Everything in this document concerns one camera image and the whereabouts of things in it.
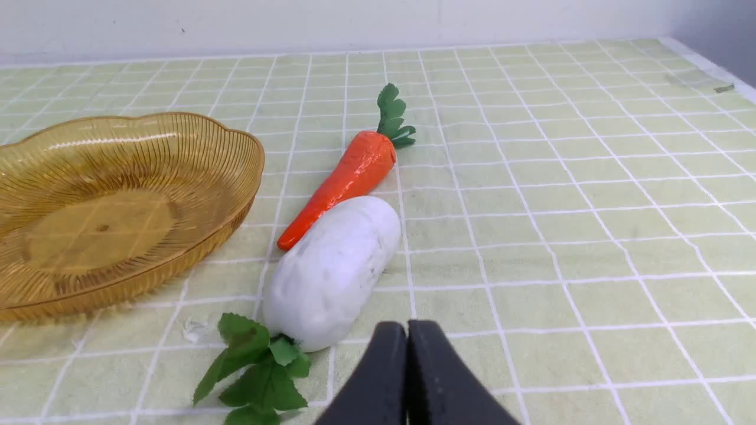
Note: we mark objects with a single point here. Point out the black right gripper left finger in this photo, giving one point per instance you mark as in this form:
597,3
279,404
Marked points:
374,393

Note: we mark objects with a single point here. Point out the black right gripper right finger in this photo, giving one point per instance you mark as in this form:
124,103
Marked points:
441,388

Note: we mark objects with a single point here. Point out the white toy radish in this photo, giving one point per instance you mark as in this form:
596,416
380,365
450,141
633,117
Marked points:
317,292

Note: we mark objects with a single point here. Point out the orange toy carrot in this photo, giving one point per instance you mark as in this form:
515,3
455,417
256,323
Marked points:
366,161

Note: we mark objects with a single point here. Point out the green checkered tablecloth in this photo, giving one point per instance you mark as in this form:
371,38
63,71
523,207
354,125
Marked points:
579,218

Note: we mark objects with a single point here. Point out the amber plastic plate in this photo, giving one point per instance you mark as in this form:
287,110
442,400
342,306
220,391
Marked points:
99,210

